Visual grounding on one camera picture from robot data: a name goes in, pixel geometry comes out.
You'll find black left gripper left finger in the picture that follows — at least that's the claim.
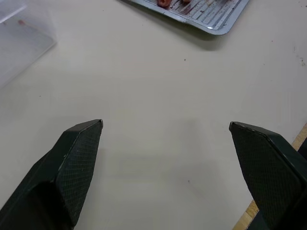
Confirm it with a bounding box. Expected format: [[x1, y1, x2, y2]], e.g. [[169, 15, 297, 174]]
[[0, 119, 104, 230]]

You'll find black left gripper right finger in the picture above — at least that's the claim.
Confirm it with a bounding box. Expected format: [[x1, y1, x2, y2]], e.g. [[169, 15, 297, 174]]
[[228, 121, 307, 230]]

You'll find clear plastic container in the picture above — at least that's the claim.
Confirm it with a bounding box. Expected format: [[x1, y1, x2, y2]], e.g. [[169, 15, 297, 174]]
[[0, 0, 58, 88]]

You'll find ribbed metal baking tray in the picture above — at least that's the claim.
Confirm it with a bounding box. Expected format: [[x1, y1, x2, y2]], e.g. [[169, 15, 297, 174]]
[[122, 0, 251, 36]]

